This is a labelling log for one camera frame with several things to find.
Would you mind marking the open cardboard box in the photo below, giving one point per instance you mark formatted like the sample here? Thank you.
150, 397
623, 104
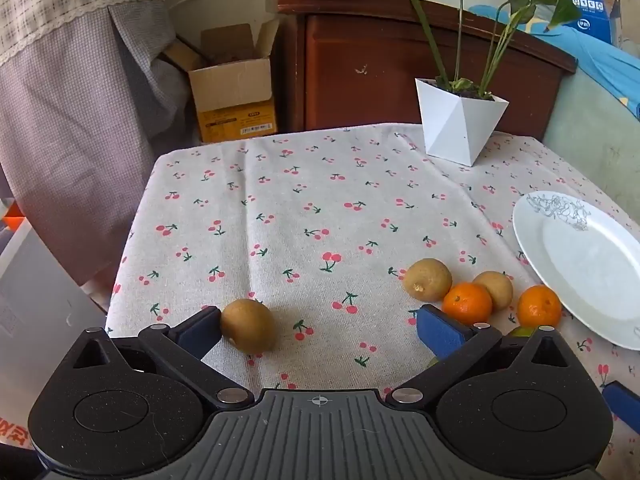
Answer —
232, 90

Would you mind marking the green fruit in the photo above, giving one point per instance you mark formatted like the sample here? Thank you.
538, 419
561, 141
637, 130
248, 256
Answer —
521, 331

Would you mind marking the small orange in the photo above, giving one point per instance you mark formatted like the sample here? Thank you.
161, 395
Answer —
539, 306
467, 302

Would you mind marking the lilac checked cloth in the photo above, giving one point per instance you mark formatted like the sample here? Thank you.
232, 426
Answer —
75, 150

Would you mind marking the blue cardboard box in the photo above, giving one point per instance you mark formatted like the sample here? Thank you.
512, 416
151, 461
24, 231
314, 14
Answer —
595, 10

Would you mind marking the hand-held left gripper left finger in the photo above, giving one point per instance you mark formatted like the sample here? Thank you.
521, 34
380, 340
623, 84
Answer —
199, 334

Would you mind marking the cherry print tablecloth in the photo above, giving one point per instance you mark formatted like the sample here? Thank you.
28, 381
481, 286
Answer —
300, 210

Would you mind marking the dark wooden cabinet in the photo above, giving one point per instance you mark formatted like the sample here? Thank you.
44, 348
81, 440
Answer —
360, 60

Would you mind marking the grey plastic box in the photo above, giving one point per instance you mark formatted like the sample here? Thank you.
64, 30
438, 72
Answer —
35, 310

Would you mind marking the grey-green cushion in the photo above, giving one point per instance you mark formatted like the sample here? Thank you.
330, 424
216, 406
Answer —
590, 135

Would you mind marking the blue printed cloth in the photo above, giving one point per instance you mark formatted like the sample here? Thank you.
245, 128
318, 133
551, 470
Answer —
600, 65

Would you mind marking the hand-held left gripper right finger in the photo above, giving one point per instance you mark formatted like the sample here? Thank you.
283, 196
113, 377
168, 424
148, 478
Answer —
440, 331

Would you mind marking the orange plastic item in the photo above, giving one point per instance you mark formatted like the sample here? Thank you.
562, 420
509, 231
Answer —
11, 220

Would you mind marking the white plate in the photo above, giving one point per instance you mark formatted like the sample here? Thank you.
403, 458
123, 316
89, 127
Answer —
575, 260

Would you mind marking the beige checked cloth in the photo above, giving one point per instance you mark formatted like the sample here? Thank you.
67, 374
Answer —
60, 5

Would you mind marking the brown kiwi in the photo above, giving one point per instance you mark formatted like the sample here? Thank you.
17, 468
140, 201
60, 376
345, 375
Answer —
497, 287
427, 279
248, 325

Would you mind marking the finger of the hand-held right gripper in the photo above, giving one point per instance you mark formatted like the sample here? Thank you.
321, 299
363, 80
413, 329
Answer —
622, 400

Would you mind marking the potted plant in white planter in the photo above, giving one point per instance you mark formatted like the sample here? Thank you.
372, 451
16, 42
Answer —
450, 125

